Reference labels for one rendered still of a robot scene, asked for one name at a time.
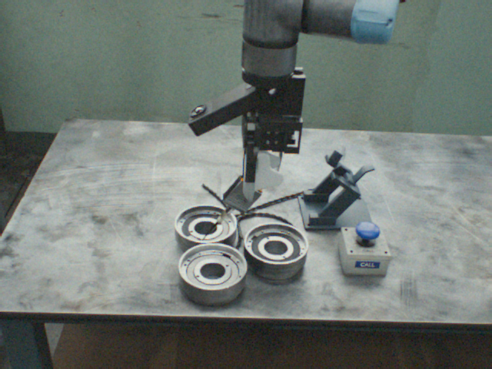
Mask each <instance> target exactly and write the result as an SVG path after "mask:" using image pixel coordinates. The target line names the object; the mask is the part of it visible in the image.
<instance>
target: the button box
mask: <svg viewBox="0 0 492 369"><path fill-rule="evenodd" d="M355 230H356V228H342V229H341V236H340V241H339V245H338V249H339V253H340V256H341V263H342V267H343V271H344V275H365V276H386V275H387V269H388V266H389V263H390V259H391V253H390V250H389V247H388V245H387V241H386V238H385V236H384V232H383V229H382V228H380V230H381V234H380V236H379V238H377V239H374V240H369V241H364V240H363V238H361V237H360V236H358V235H357V233H356V231H355Z"/></svg>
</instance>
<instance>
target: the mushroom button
mask: <svg viewBox="0 0 492 369"><path fill-rule="evenodd" d="M355 231H356V233H357V235H358V236H360V237H361V238H363V240H364V241H369V240H374V239H377V238H379V236H380V234H381V230H380V228H379V227H378V226H377V225H376V224H375V223H373V222H369V221H362V222H361V223H359V224H358V225H357V226H356V230H355Z"/></svg>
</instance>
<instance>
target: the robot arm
mask: <svg viewBox="0 0 492 369"><path fill-rule="evenodd" d="M408 1H411V0H244V11H243V29H242V44H241V67H242V73H241V78H242V80H243V82H245V83H244V84H242V85H240V86H238V87H236V88H234V89H232V90H230V91H228V92H226V93H224V94H223V95H220V96H218V97H216V98H214V99H212V100H210V101H208V102H206V103H204V104H203V105H199V106H198V107H196V108H194V109H192V110H190V112H189V116H188V126H189V127H190V129H191V130H192V131H193V133H194V135H195V136H197V137H199V136H201V135H203V134H205V133H207V132H209V131H211V130H213V129H215V128H217V127H219V126H221V125H223V124H225V123H227V122H229V121H231V120H233V119H235V118H237V117H239V116H241V137H242V176H243V177H244V181H243V193H244V196H245V197H246V198H247V200H248V201H249V202H252V200H253V196H254V192H255V191H256V190H260V189H264V188H270V187H274V186H278V185H280V184H281V183H282V181H283V179H284V177H283V174H282V173H280V172H278V171H275V170H274V169H272V168H276V167H277V166H278V165H279V164H280V158H279V157H278V156H276V155H273V154H271V153H269V152H268V151H271V152H283V153H284V154H297V155H299V150H300V143H301V130H302V124H303V122H302V119H301V111H302V104H303V97H304V84H305V77H304V75H303V70H302V68H295V65H296V57H297V49H298V36H299V32H300V33H305V34H309V35H318V36H323V37H329V38H338V39H343V40H348V41H353V42H357V43H359V44H365V43H371V44H378V45H384V44H387V43H388V42H389V41H390V40H391V38H392V35H393V31H394V26H395V22H396V18H397V11H398V7H399V4H400V3H402V2H408ZM295 131H299V132H298V145H297V147H294V146H287V145H295V138H294V132H295Z"/></svg>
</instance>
